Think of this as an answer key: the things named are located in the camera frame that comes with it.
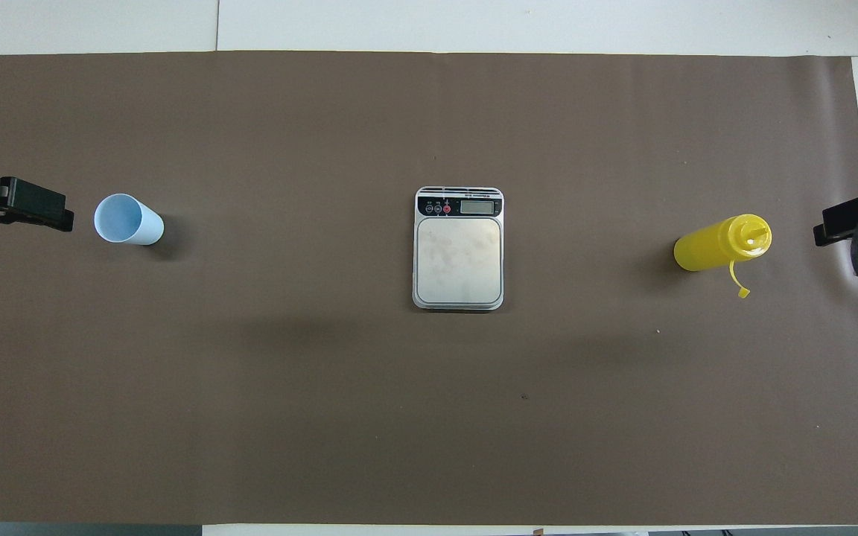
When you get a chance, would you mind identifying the yellow squeeze bottle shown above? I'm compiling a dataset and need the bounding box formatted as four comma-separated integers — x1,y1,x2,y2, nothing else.
673,214,773,299

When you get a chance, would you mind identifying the silver digital kitchen scale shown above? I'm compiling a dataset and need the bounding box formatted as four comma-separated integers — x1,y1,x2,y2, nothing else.
412,186,505,311

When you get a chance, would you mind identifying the brown table mat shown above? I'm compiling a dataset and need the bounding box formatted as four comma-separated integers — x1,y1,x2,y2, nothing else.
0,51,858,526

